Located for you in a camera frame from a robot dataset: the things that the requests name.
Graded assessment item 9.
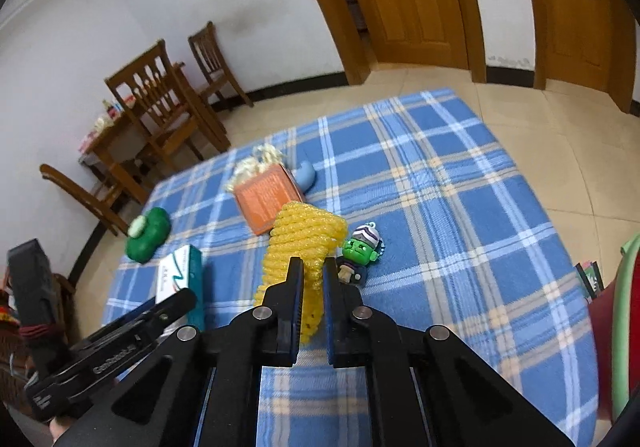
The wooden chair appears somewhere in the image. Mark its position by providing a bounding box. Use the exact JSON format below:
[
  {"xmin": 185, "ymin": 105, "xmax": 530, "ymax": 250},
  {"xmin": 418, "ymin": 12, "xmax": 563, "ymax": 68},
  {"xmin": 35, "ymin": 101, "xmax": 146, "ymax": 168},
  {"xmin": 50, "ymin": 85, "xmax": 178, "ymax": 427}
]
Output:
[
  {"xmin": 39, "ymin": 164, "xmax": 128, "ymax": 236},
  {"xmin": 105, "ymin": 40, "xmax": 230, "ymax": 170},
  {"xmin": 188, "ymin": 21, "xmax": 254, "ymax": 110}
]

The front wooden chair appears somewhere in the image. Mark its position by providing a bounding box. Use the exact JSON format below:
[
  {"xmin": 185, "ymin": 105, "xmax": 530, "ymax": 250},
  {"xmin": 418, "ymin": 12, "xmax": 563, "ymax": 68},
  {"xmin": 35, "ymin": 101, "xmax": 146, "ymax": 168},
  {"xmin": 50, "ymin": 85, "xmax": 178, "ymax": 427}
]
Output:
[{"xmin": 39, "ymin": 164, "xmax": 128, "ymax": 236}]

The green monster keychain figure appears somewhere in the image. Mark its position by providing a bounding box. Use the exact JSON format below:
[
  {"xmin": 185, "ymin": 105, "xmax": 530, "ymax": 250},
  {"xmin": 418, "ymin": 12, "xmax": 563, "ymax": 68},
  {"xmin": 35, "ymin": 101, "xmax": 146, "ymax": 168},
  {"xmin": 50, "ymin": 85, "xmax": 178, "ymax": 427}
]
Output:
[{"xmin": 336, "ymin": 222, "xmax": 385, "ymax": 285}]

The white mesh bag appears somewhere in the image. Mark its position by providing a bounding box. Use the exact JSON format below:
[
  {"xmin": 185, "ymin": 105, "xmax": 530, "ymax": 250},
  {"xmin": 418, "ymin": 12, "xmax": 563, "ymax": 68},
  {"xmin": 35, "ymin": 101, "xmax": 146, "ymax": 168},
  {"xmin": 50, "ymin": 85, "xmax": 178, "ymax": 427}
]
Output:
[{"xmin": 224, "ymin": 144, "xmax": 285, "ymax": 192}]

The far wooden chair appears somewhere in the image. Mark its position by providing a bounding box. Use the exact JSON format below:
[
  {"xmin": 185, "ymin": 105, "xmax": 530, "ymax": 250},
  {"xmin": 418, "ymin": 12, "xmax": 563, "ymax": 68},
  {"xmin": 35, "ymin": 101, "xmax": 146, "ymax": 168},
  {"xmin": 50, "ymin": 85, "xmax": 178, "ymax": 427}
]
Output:
[{"xmin": 188, "ymin": 21, "xmax": 254, "ymax": 110}]

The near wooden chair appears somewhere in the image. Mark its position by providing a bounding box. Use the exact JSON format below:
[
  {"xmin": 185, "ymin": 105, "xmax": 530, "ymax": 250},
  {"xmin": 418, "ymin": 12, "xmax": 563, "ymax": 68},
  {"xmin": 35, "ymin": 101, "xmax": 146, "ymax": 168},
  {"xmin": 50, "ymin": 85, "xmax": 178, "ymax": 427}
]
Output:
[{"xmin": 105, "ymin": 40, "xmax": 230, "ymax": 170}]

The white tissue box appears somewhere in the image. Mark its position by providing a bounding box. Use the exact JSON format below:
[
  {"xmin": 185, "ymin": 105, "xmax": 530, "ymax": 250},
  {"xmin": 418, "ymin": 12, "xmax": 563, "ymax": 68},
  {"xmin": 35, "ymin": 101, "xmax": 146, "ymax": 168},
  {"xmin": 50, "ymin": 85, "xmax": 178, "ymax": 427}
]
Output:
[{"xmin": 155, "ymin": 245, "xmax": 205, "ymax": 331}]

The blue plaid tablecloth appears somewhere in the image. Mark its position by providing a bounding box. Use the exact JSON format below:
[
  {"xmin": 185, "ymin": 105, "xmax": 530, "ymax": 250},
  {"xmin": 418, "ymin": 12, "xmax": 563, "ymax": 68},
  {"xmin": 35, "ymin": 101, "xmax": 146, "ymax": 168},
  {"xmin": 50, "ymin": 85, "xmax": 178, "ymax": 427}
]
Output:
[{"xmin": 103, "ymin": 89, "xmax": 598, "ymax": 446}]

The red bin green rim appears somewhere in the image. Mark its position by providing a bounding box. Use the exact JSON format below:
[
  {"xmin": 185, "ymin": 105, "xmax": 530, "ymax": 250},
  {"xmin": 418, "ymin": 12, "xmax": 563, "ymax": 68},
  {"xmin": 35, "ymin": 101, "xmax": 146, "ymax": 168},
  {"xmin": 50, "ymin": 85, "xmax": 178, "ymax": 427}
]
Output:
[{"xmin": 588, "ymin": 235, "xmax": 639, "ymax": 422}]

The person's left hand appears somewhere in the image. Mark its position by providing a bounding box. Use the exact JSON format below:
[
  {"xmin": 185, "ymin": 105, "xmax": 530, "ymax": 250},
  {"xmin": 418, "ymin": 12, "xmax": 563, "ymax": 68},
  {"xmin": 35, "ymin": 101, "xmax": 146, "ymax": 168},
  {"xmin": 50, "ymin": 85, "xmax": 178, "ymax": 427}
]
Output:
[{"xmin": 49, "ymin": 417, "xmax": 76, "ymax": 443}]

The right wooden door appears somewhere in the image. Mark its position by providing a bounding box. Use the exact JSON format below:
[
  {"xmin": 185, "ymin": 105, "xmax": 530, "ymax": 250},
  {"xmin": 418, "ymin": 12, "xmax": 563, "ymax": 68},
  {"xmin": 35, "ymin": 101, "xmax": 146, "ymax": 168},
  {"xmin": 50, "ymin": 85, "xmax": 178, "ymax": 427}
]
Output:
[{"xmin": 544, "ymin": 0, "xmax": 611, "ymax": 90}]

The green round toy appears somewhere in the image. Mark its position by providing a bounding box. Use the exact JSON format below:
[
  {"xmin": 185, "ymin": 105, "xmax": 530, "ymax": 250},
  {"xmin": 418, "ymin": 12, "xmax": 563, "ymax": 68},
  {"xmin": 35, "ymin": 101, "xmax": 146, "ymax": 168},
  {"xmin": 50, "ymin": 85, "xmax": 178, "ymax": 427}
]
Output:
[{"xmin": 125, "ymin": 207, "xmax": 171, "ymax": 264}]

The orange snack packet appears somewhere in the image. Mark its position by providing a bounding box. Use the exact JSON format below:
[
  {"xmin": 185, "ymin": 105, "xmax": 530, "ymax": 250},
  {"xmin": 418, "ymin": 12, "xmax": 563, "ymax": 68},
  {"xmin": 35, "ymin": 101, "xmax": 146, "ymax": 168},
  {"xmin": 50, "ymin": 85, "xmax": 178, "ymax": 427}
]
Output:
[{"xmin": 233, "ymin": 164, "xmax": 304, "ymax": 236}]

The light blue object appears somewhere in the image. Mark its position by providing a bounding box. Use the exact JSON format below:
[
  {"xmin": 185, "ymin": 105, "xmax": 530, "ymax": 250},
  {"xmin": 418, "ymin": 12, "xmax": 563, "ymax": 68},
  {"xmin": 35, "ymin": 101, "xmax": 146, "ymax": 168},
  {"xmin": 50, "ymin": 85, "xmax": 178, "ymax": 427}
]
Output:
[{"xmin": 293, "ymin": 161, "xmax": 317, "ymax": 193}]

